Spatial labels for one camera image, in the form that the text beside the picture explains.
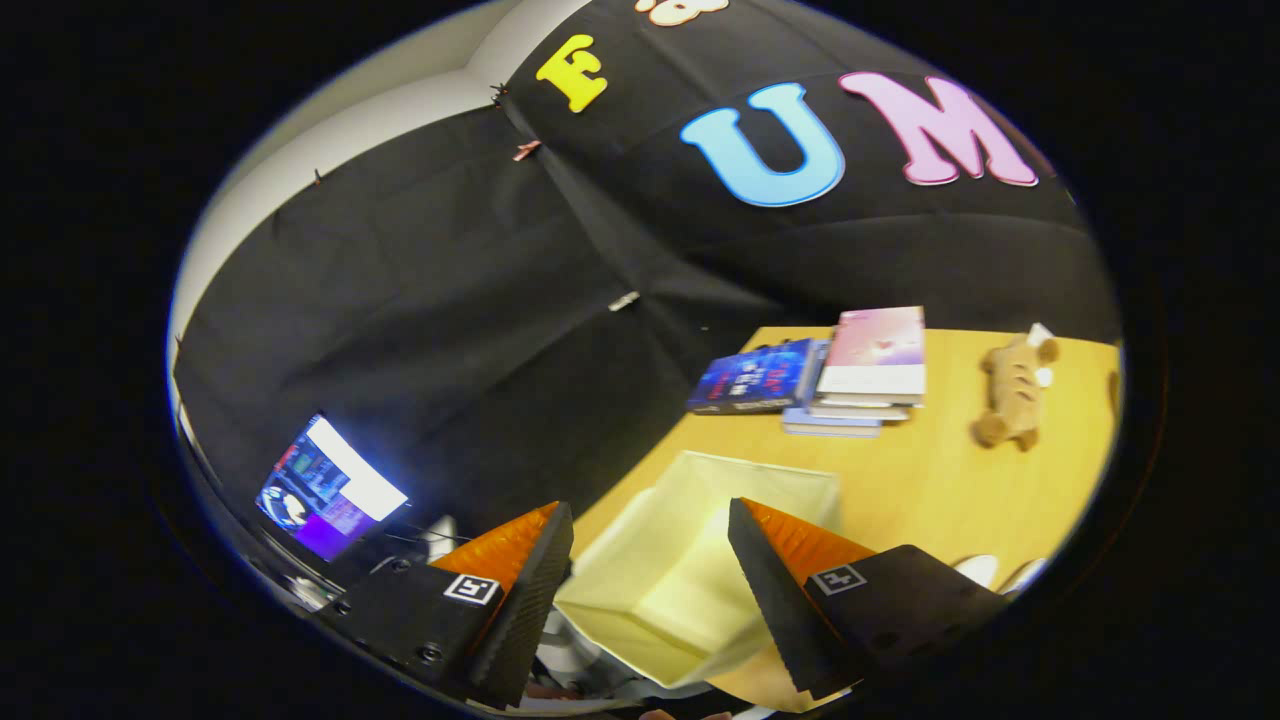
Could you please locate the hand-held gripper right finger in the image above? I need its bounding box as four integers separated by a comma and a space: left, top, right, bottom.
727, 497, 1009, 701

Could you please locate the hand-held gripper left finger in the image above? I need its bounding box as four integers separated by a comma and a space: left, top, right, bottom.
315, 501, 576, 711

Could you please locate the green fabric storage box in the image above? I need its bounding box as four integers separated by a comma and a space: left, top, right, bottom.
553, 450, 843, 691

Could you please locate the white canvas shoe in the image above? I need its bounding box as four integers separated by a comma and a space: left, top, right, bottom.
1000, 557, 1049, 599
950, 554, 1001, 591

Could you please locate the pale blue book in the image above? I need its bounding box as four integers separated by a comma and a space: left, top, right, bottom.
781, 340, 885, 439

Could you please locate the white paperback book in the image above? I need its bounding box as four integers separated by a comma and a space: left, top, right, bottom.
805, 398, 913, 422

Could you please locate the computer monitor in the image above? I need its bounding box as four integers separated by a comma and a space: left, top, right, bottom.
255, 413, 409, 563

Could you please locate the pink book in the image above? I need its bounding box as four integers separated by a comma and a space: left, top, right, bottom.
815, 306, 927, 408

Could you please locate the brown plush toy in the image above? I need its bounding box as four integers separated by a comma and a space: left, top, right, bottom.
972, 322, 1061, 452

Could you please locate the black backdrop cloth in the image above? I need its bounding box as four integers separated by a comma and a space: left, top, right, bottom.
172, 0, 1121, 601

